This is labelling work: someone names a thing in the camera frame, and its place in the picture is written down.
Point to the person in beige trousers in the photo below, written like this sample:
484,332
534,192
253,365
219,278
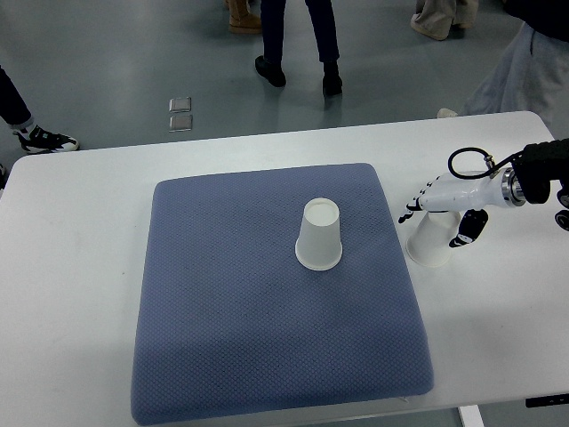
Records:
436,18

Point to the blue textured cushion mat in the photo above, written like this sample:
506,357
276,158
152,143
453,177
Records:
231,323

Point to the white table leg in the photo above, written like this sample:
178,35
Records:
470,416

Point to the person in light grey trousers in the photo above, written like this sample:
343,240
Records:
533,69

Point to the upper metal floor plate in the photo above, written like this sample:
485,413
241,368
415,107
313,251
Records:
180,104

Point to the white paper cup on mat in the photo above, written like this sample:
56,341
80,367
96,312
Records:
318,246

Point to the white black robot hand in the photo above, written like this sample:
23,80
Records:
448,193

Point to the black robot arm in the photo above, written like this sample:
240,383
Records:
536,166

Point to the white paper cup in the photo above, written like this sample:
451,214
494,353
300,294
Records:
318,246
429,243

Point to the tan boot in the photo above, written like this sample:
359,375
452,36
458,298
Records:
241,19

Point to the person with black white sneakers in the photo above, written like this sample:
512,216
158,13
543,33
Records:
33,138

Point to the black table control panel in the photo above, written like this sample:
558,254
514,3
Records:
547,401

